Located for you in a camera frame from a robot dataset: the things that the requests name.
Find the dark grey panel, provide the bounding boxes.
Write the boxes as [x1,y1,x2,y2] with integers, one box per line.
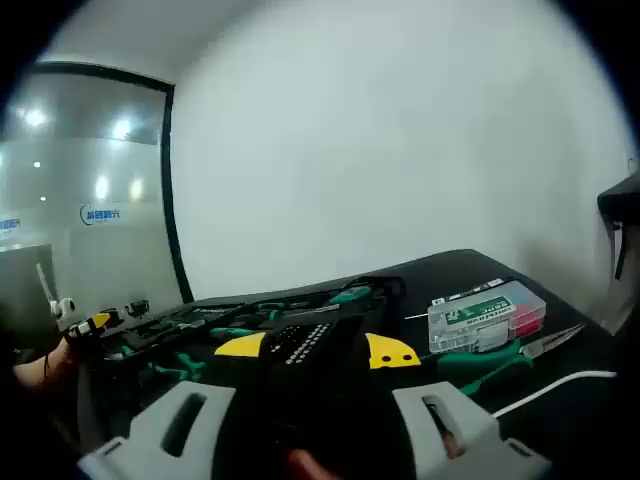
[0,244,54,351]

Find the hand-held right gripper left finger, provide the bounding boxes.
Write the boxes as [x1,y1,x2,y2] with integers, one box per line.
[77,332,271,480]

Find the green handled needle-nose pliers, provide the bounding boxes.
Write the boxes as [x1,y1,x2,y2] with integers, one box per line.
[419,322,586,401]

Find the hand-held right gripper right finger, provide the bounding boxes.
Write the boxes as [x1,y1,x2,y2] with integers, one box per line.
[364,332,551,480]

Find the black angular panel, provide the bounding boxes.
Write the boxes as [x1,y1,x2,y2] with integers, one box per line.
[597,169,640,281]

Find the clear plastic parts box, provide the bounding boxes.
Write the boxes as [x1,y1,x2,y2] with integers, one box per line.
[427,279,547,355]

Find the white cable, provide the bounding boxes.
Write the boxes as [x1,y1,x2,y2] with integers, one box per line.
[492,369,619,419]

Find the person's right hand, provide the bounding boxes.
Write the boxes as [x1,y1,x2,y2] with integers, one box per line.
[284,447,329,480]

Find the black toolbox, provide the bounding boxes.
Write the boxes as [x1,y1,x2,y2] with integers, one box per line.
[79,274,406,401]

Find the black screwdriver bit holder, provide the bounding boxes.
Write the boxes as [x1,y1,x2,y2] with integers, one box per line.
[257,314,374,401]

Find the black framed glass partition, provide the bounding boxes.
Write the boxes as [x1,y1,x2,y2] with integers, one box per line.
[0,62,195,306]

